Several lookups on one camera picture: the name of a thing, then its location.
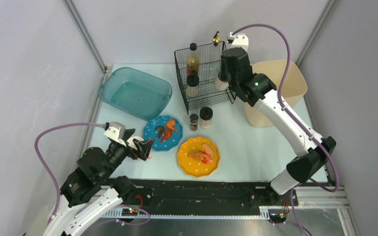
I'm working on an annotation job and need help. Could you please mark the white-bead shaker jar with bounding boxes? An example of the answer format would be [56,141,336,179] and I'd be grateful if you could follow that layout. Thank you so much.
[199,107,213,129]
[187,74,199,97]

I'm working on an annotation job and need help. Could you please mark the brown sauce bottle black cap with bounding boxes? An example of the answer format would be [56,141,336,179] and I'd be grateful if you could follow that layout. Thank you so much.
[186,43,199,76]

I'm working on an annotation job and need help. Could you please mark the gold spout glass bottle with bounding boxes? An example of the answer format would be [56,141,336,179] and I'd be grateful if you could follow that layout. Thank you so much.
[211,30,223,71]

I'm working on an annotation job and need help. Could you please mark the small spice jar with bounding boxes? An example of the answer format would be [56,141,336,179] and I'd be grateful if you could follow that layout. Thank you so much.
[189,114,199,131]

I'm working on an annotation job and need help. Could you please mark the white powder dispenser bottle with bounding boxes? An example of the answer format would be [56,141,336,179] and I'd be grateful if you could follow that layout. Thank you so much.
[214,71,229,91]

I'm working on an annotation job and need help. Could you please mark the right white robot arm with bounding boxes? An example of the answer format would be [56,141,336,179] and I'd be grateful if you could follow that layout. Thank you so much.
[219,47,337,195]

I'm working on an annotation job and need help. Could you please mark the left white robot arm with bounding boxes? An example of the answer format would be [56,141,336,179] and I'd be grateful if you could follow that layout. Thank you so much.
[25,122,155,236]

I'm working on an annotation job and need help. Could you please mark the pink white mug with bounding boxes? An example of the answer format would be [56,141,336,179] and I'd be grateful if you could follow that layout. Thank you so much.
[128,136,152,159]

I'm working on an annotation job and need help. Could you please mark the dark toy shrimp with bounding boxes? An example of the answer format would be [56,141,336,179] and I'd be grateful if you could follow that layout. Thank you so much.
[155,125,165,138]

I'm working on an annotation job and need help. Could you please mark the red toy shrimp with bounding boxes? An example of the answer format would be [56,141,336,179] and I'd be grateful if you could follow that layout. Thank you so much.
[160,129,173,143]

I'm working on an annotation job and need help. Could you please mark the blue polka dot plate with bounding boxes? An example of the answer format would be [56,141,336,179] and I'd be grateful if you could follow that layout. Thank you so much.
[142,115,183,151]

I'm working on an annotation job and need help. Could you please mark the orange toy shrimp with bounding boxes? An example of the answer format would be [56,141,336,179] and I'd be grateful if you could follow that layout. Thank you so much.
[165,119,177,132]

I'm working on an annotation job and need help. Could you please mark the teal plastic tub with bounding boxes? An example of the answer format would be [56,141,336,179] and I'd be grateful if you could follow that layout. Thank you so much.
[98,67,172,120]

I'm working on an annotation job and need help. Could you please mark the yellow polka dot plate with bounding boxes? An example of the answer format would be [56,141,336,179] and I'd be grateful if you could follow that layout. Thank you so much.
[177,137,221,177]

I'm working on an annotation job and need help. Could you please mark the red toy food piece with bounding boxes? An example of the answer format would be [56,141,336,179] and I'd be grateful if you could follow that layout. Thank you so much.
[188,151,213,164]

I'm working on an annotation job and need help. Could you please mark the peach toy food slice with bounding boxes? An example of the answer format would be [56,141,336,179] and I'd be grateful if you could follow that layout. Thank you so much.
[202,143,214,157]

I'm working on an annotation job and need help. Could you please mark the beige waste bin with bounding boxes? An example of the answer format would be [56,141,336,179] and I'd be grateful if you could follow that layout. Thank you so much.
[244,59,308,128]

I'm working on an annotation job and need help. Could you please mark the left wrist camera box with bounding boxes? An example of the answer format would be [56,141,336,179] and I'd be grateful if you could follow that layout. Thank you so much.
[104,122,126,146]

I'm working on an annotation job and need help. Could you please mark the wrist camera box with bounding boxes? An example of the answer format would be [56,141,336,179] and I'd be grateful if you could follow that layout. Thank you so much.
[227,32,249,52]
[104,122,126,146]

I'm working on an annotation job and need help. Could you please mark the black wire rack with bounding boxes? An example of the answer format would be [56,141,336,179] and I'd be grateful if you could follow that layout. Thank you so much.
[174,41,236,112]

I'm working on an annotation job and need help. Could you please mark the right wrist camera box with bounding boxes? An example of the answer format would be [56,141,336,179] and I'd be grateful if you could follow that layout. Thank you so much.
[227,32,249,52]

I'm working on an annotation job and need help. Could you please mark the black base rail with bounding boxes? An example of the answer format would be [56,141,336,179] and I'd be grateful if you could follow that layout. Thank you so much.
[132,179,299,216]

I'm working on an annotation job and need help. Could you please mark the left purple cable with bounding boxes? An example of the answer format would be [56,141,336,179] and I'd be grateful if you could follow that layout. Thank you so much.
[34,122,106,217]

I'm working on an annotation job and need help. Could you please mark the right aluminium frame post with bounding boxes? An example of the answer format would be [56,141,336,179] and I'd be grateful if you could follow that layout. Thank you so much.
[295,0,340,67]

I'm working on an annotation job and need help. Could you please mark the aluminium frame post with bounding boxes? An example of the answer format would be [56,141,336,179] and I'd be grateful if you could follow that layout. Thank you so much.
[63,0,107,73]
[295,0,340,67]

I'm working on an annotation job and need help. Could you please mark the left aluminium frame post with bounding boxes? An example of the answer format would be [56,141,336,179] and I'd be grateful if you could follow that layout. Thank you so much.
[63,0,107,73]

